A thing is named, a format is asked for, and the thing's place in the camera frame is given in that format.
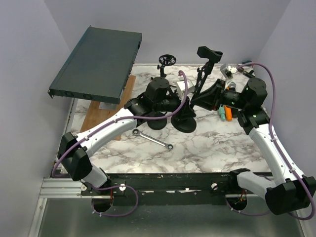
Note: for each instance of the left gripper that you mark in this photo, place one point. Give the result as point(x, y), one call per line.
point(179, 106)

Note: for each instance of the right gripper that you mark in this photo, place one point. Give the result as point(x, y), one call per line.
point(217, 94)

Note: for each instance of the black round-base clip stand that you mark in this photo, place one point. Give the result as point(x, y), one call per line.
point(213, 57)

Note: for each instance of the mint green toy microphone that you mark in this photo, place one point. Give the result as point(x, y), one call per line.
point(221, 113)

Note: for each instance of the orange toy microphone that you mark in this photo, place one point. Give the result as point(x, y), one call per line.
point(228, 110)

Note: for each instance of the black round-base shock-mount stand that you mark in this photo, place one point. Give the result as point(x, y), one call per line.
point(157, 124)

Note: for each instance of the black tripod shock-mount stand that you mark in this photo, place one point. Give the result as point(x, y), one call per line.
point(164, 61)

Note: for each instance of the black tripod clip stand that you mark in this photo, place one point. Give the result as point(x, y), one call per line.
point(201, 77)

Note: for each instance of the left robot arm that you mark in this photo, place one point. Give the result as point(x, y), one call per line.
point(153, 107)

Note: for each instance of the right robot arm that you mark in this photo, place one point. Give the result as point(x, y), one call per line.
point(290, 189)

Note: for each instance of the silver ratchet wrench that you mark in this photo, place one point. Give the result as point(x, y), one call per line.
point(137, 132)

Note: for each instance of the wooden board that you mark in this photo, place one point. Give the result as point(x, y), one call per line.
point(95, 115)

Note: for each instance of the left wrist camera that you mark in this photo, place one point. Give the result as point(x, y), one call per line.
point(180, 87)

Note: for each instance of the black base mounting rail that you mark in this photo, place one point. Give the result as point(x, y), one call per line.
point(166, 189)

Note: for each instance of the dark rack-mount equipment case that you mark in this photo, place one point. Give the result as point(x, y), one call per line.
point(98, 67)

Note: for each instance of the aluminium frame rail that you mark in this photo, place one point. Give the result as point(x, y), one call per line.
point(52, 188)

